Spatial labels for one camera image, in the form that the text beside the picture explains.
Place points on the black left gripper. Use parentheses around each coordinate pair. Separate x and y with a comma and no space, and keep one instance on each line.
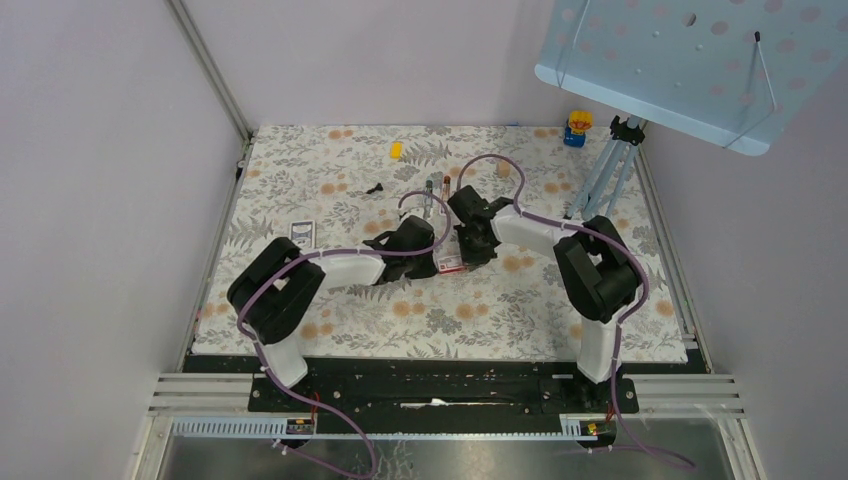
(424,248)

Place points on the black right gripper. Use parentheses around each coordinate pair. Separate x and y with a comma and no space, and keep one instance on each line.
(465,240)

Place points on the red white staple box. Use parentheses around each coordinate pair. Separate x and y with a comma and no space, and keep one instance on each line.
(448,264)

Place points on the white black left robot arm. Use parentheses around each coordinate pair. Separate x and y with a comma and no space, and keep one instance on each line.
(273,294)

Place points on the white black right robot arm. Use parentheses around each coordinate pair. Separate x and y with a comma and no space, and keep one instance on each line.
(602,279)

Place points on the floral patterned table mat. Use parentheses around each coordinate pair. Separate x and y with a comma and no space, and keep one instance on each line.
(513,308)

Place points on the small black screw piece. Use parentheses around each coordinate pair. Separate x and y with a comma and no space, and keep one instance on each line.
(377,188)

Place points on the round tan wooden piece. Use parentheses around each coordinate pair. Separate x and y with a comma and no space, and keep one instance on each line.
(503,169)

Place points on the small yellow block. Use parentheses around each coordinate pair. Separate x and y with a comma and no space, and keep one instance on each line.
(396,150)

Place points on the yellow blue toy figure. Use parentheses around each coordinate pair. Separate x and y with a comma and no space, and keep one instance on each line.
(578,123)

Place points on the grey tripod stand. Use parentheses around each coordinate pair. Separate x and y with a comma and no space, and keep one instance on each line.
(611,170)

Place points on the light blue perforated metal board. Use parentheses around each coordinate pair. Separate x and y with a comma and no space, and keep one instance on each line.
(731,73)

